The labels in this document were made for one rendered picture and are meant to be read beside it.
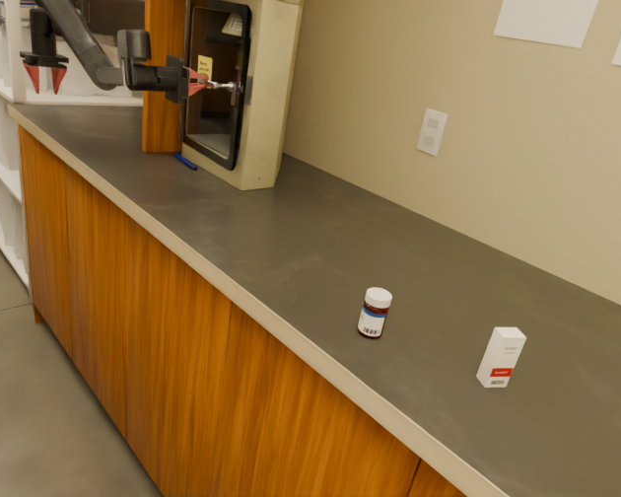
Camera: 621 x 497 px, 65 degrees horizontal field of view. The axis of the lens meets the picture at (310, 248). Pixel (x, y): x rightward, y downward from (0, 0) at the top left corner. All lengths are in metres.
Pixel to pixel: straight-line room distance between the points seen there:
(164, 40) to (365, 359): 1.11
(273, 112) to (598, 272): 0.87
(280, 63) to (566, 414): 0.99
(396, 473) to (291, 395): 0.23
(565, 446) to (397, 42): 1.13
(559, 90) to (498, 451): 0.85
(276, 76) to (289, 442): 0.86
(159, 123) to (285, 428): 1.00
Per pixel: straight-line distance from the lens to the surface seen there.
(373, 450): 0.80
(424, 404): 0.72
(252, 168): 1.34
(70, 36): 1.24
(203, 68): 1.43
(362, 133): 1.59
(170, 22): 1.57
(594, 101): 1.27
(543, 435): 0.76
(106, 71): 1.22
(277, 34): 1.31
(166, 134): 1.61
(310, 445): 0.91
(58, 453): 1.90
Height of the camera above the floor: 1.38
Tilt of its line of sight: 24 degrees down
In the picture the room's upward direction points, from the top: 10 degrees clockwise
